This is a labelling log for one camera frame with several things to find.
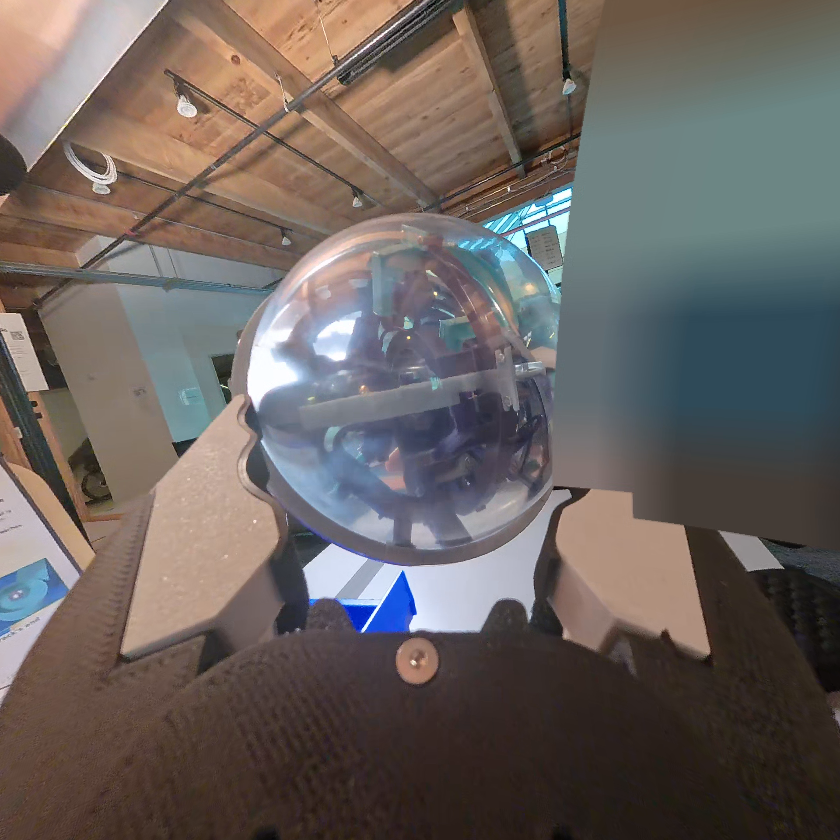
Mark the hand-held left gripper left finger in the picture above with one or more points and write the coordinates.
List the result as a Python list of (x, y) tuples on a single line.
[(204, 545)]

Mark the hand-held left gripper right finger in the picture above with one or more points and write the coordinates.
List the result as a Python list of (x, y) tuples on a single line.
[(630, 571)]

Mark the clear plastic maze ball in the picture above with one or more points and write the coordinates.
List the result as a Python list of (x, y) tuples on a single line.
[(407, 387)]

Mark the wooden instruction board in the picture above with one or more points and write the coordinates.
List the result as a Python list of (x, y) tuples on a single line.
[(33, 578)]

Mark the black mesh cushion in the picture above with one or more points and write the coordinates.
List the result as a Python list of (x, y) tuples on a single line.
[(803, 624)]

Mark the blue plastic bin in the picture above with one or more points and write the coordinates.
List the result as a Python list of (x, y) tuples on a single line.
[(374, 614)]

